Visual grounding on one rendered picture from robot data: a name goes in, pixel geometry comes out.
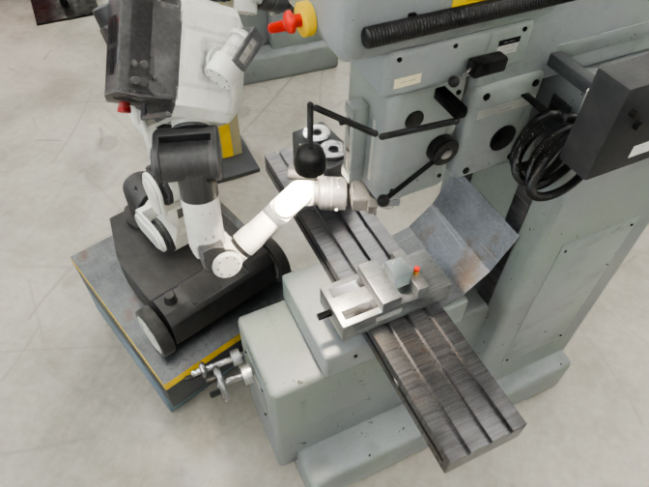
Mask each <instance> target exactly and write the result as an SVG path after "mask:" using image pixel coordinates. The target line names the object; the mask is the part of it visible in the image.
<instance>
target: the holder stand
mask: <svg viewBox="0 0 649 487"><path fill-rule="evenodd" d="M313 128H314V134H313V135H314V139H313V140H314V142H315V143H318V144H320V145H321V146H322V147H323V148H324V153H325V155H326V170H325V172H324V176H328V177H344V176H343V175H342V164H344V149H345V142H344V141H343V140H341V139H340V138H339V137H338V136H337V135H336V134H335V133H334V132H333V131H332V130H331V129H330V128H329V127H328V126H327V125H326V124H325V123H324V122H319V123H317V124H314V127H313ZM306 142H307V127H306V128H303V129H299V130H297V131H294V132H293V154H294V166H295V154H296V150H297V148H298V146H299V145H301V144H303V143H306Z"/></svg>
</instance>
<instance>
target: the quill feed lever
mask: <svg viewBox="0 0 649 487"><path fill-rule="evenodd" d="M458 149H459V143H458V142H457V140H456V139H455V138H454V137H453V136H452V135H450V134H448V133H445V134H442V135H439V136H437V137H436V138H435V139H433V140H432V141H431V143H430V144H429V146H428V148H427V151H426V155H427V158H428V159H429V160H430V161H429V162H427V163H426V164H425V165H424V166H422V167H421V168H420V169H419V170H417V171H416V172H415V173H413V174H412V175H411V176H410V177H408V178H407V179H406V180H405V181H403V182H402V183H401V184H399V185H398V186H397V187H395V188H394V189H393V190H392V191H390V192H389V193H388V194H381V195H380V196H379V197H378V198H377V203H378V205H379V206H380V207H383V208H384V207H387V206H388V205H389V203H390V198H391V197H393V196H394V195H395V194H397V193H398V192H399V191H400V190H402V189H403V188H404V187H406V186H407V185H408V184H410V183H411V182H412V181H413V180H415V179H416V178H417V177H419V176H420V175H421V174H422V173H424V172H425V171H426V170H428V169H429V168H430V167H431V166H433V165H443V164H445V163H447V162H449V161H450V160H451V159H452V158H453V157H454V156H455V155H456V154H457V152H458Z"/></svg>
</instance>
